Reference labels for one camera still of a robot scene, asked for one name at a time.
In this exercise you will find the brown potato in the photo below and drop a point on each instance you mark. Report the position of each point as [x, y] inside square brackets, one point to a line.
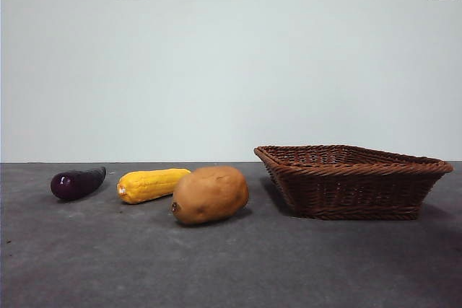
[211, 194]

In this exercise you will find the yellow corn cob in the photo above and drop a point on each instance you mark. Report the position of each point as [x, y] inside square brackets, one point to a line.
[151, 185]

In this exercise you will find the brown wicker basket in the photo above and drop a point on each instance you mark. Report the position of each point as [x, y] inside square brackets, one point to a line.
[346, 189]

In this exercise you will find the purple eggplant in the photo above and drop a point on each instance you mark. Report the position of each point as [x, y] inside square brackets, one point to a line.
[74, 184]

